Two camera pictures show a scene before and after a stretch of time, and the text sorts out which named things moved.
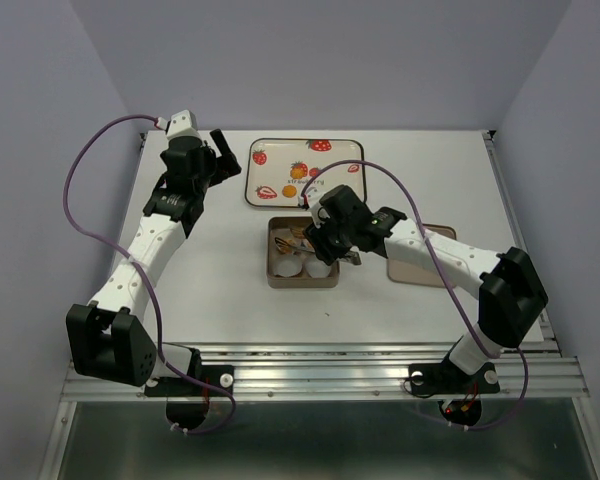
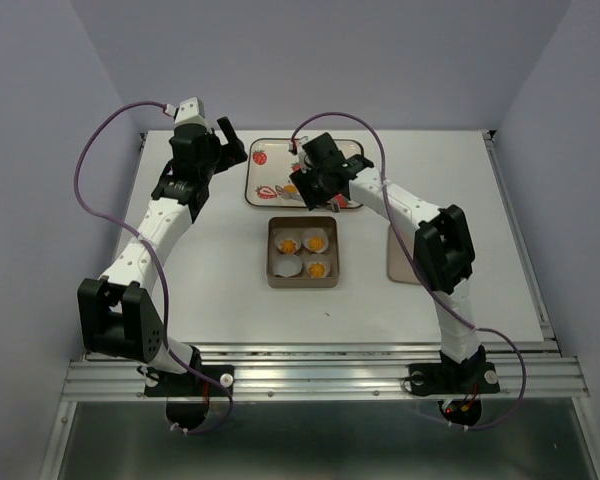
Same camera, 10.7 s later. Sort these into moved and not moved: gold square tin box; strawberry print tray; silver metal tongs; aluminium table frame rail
Moved: silver metal tongs
Not moved: strawberry print tray; gold square tin box; aluminium table frame rail
